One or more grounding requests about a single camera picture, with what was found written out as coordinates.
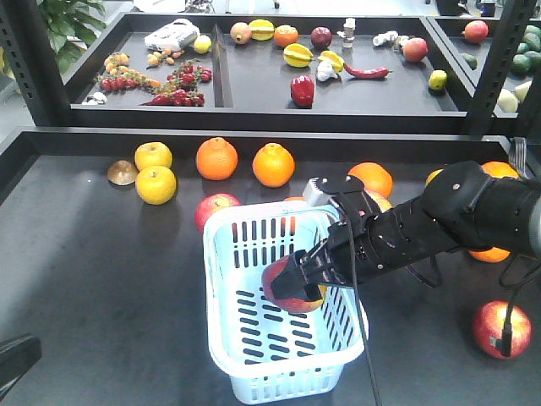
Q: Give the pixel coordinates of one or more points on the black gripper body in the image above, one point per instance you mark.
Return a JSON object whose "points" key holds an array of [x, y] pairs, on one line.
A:
{"points": [[346, 258]]}

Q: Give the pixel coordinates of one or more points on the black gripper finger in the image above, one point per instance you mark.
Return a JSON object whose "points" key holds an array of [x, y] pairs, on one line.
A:
{"points": [[287, 280]]}

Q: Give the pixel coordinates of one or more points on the red apple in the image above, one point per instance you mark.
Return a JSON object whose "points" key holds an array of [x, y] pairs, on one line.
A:
{"points": [[382, 202], [211, 205], [294, 305], [498, 337]]}

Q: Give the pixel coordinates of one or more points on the light blue plastic basket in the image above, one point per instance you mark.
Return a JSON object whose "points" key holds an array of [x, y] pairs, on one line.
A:
{"points": [[269, 354]]}

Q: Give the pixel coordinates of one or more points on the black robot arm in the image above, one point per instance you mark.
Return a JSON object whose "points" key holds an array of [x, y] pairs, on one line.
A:
{"points": [[461, 208]]}

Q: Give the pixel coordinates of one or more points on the small orange behind basket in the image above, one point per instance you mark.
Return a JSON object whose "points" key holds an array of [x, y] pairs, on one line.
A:
{"points": [[294, 198]]}

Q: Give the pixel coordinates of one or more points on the orange behind centre apple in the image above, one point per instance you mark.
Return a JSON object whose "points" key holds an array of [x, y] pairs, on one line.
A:
{"points": [[374, 177]]}

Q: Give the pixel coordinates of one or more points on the yellow citrus right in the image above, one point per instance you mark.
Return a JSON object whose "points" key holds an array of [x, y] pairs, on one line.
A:
{"points": [[432, 175]]}

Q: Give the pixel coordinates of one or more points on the orange far left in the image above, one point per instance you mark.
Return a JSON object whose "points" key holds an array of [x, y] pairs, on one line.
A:
{"points": [[216, 159]]}

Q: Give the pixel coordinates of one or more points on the small orange right front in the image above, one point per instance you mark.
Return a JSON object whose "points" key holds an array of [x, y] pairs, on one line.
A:
{"points": [[493, 255]]}

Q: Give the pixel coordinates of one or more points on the yellow apple front left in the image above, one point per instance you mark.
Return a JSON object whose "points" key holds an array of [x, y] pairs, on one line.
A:
{"points": [[156, 185]]}

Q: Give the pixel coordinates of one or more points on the yellow apple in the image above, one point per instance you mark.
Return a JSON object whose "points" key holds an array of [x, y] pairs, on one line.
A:
{"points": [[156, 185], [152, 154]]}

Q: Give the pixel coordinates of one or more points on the large orange far right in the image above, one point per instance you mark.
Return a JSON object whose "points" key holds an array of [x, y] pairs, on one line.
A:
{"points": [[499, 170]]}

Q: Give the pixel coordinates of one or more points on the red bell pepper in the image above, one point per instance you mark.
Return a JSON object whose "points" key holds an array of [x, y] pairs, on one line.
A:
{"points": [[302, 91]]}

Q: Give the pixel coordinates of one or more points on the red chili pepper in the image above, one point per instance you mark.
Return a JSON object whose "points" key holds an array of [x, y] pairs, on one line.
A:
{"points": [[367, 74]]}

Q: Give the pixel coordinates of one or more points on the white garlic bulb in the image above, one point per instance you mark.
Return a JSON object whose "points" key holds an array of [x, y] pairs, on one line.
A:
{"points": [[325, 71]]}

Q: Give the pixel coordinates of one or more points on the yellow apple rear left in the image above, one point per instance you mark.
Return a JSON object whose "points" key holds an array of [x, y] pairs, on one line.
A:
{"points": [[152, 154]]}

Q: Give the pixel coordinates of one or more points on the yellow starfruit right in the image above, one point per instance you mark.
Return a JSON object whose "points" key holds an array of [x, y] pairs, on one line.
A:
{"points": [[334, 59]]}

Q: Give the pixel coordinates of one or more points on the yellow starfruit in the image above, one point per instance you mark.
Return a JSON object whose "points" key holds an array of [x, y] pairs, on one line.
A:
{"points": [[297, 55], [334, 59], [261, 29]]}

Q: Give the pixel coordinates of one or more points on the small green lemon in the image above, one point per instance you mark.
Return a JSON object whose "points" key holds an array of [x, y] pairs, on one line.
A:
{"points": [[438, 80]]}

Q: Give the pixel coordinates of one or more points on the yellow starfruit middle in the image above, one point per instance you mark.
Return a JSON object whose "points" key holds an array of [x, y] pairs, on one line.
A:
{"points": [[297, 55]]}

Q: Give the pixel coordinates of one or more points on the black wooden produce stand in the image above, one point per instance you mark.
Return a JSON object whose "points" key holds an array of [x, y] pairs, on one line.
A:
{"points": [[133, 236]]}

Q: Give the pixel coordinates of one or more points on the red mango upper tray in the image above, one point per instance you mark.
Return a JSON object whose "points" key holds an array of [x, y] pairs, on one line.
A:
{"points": [[415, 49]]}

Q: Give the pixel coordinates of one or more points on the cherry tomato vine right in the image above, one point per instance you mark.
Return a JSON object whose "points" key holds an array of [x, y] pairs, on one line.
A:
{"points": [[181, 88]]}

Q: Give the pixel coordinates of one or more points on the cherry tomato vine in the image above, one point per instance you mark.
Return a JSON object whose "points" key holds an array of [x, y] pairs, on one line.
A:
{"points": [[181, 88], [118, 76]]}

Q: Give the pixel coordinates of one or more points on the dark red plum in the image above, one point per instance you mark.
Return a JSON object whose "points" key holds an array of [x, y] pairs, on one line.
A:
{"points": [[321, 37]]}

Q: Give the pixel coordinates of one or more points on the orange persimmon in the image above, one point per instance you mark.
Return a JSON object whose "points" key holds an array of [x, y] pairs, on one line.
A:
{"points": [[285, 35]]}

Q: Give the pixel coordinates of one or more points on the yellow starfruit rear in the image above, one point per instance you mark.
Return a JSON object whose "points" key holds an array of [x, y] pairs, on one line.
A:
{"points": [[261, 29]]}

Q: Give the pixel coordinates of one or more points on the pomegranate fruit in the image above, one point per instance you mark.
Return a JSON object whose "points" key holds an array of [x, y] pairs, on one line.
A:
{"points": [[240, 33]]}

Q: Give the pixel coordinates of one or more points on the yellow lemon upper tray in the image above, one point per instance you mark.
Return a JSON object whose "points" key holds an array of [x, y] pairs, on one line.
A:
{"points": [[202, 44]]}

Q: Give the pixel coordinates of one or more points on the cherry tomato vine left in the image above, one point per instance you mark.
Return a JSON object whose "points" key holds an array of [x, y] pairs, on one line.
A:
{"points": [[118, 76]]}

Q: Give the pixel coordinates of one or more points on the white plastic package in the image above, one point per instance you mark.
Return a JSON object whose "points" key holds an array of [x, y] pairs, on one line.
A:
{"points": [[174, 36]]}

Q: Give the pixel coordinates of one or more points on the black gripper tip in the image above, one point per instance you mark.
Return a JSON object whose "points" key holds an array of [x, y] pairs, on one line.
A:
{"points": [[18, 355]]}

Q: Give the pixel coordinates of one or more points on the green potted plant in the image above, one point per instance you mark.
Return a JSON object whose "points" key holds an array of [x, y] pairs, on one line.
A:
{"points": [[71, 26]]}

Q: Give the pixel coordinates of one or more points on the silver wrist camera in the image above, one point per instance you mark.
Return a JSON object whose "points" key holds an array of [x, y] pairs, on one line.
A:
{"points": [[315, 192]]}

